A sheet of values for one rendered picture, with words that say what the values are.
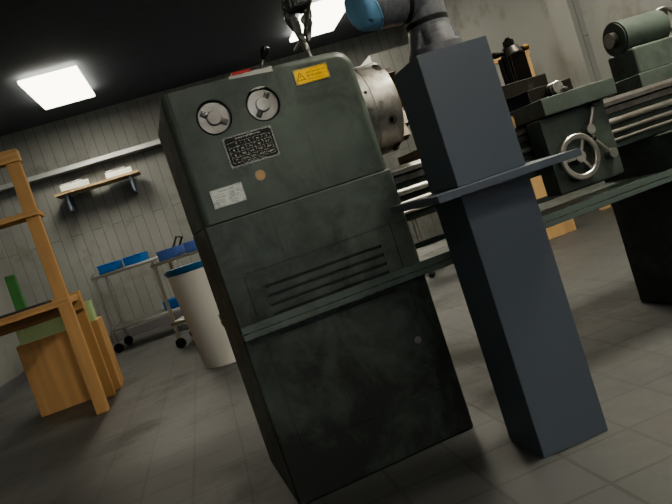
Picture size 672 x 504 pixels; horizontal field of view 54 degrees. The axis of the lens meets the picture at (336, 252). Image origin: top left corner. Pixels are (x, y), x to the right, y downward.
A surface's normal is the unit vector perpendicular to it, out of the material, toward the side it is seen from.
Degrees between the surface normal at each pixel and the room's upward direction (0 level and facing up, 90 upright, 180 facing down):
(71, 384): 90
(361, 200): 90
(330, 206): 90
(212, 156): 90
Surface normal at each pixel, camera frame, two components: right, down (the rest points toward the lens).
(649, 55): 0.28, -0.03
